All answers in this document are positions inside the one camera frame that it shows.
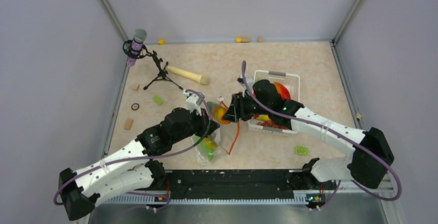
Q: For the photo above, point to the small beige wooden piece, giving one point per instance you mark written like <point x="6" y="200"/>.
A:
<point x="135" y="87"/>

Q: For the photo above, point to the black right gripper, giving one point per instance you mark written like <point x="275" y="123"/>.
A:
<point x="235" y="111"/>

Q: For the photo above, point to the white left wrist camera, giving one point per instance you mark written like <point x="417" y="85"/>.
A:
<point x="193" y="101"/>

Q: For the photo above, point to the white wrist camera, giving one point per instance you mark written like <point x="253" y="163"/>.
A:
<point x="193" y="101"/>
<point x="247" y="84"/>

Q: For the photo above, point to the purple grey microphone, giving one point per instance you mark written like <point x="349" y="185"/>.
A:
<point x="133" y="48"/>

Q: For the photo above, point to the yellow and wood peg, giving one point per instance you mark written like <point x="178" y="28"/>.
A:
<point x="243" y="40"/>

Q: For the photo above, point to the black microphone tripod stand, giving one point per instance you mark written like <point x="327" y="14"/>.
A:
<point x="162" y="75"/>

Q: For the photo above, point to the clear zip bag orange zipper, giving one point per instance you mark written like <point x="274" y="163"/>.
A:
<point x="225" y="137"/>

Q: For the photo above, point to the tan wooden block left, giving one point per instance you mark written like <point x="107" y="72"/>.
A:
<point x="128" y="124"/>

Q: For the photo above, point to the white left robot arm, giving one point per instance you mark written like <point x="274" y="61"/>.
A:
<point x="134" y="166"/>

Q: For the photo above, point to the green toy cucumber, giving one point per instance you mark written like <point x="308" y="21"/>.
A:
<point x="206" y="153"/>

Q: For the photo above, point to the red toy grapes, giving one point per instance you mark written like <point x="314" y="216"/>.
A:
<point x="271" y="124"/>

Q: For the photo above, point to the yellow green toy lemon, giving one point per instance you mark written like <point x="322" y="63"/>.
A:
<point x="210" y="143"/>

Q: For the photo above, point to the wooden rolling pin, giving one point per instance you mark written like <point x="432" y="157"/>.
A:
<point x="199" y="78"/>

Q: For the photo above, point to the white perforated plastic basket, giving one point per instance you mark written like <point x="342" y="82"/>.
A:
<point x="292" y="82"/>

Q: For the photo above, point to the green two-stud brick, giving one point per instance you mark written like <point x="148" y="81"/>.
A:
<point x="302" y="151"/>

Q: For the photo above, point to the small green block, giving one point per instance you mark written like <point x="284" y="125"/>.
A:
<point x="158" y="100"/>

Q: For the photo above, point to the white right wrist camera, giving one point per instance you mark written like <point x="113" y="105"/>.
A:
<point x="247" y="84"/>

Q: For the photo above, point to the yellow toy banana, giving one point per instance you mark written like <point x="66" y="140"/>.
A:
<point x="264" y="118"/>

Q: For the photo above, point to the green orange toy mango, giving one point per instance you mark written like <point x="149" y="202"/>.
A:
<point x="218" y="110"/>

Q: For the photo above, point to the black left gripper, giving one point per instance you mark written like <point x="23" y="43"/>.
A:
<point x="203" y="120"/>

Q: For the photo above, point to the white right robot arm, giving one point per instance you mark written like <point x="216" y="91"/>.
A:
<point x="366" y="154"/>

